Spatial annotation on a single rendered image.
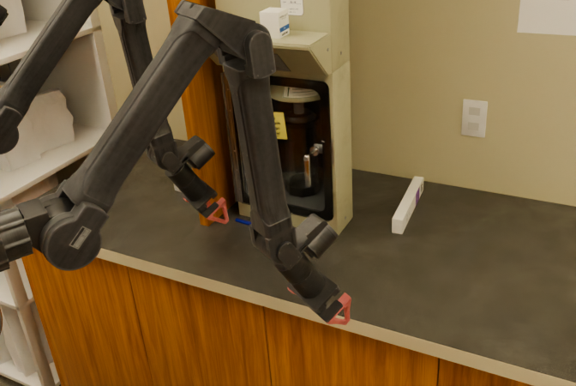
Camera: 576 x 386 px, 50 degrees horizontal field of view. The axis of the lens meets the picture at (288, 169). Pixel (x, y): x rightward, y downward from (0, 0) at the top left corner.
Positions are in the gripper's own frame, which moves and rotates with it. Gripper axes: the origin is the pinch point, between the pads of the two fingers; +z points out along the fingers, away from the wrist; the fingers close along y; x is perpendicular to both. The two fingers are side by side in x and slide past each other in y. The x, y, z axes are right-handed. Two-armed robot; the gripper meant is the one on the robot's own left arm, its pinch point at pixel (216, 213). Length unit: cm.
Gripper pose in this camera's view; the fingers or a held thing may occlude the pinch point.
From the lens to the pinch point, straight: 166.9
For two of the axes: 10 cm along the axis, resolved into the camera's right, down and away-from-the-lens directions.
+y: -5.6, -3.4, 7.5
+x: -6.9, 7.0, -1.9
